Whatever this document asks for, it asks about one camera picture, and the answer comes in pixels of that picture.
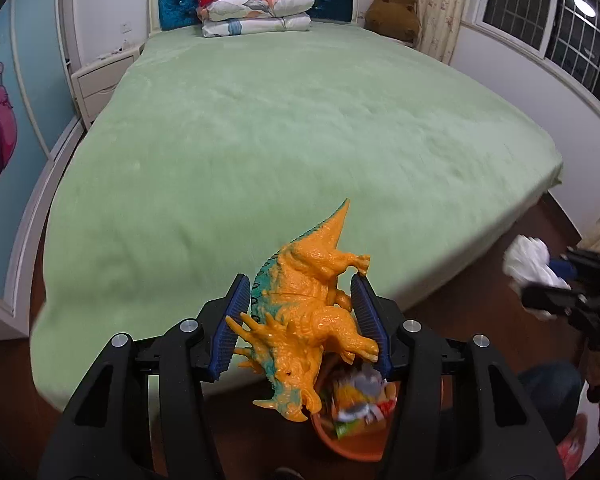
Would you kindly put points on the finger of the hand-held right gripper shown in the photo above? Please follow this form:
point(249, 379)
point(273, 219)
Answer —
point(550, 297)
point(567, 267)

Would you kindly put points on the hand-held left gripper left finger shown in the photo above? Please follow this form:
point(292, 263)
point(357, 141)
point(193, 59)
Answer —
point(232, 325)

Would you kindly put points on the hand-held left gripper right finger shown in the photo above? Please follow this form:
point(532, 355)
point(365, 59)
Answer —
point(367, 320)

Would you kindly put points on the white tissue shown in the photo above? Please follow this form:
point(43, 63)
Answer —
point(527, 260)

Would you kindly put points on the orange toy dinosaur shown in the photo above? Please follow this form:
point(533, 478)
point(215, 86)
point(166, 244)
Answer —
point(305, 280)

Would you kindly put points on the orange plastic bucket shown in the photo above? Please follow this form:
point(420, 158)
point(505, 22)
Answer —
point(355, 447)

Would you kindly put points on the person's blue jeans leg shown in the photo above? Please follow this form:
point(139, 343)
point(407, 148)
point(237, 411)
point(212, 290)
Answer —
point(550, 395)

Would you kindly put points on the red slipper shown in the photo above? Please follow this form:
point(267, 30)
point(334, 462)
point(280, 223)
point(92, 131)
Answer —
point(572, 447)

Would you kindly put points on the bed with green cover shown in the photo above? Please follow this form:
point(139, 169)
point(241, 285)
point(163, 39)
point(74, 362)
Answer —
point(255, 150)

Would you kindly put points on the white framed window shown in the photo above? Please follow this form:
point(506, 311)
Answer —
point(545, 15)

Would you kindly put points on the white nightstand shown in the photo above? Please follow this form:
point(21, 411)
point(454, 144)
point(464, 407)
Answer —
point(97, 85)

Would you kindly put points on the folded white blue quilt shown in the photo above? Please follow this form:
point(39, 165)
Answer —
point(260, 26)

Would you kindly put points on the brown plush toy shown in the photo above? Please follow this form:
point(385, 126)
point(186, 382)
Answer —
point(392, 12)

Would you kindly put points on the blue white wardrobe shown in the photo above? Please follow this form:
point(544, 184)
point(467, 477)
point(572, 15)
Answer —
point(35, 85)

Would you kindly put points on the floral pillow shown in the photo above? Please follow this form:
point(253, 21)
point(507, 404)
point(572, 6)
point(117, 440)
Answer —
point(260, 5)

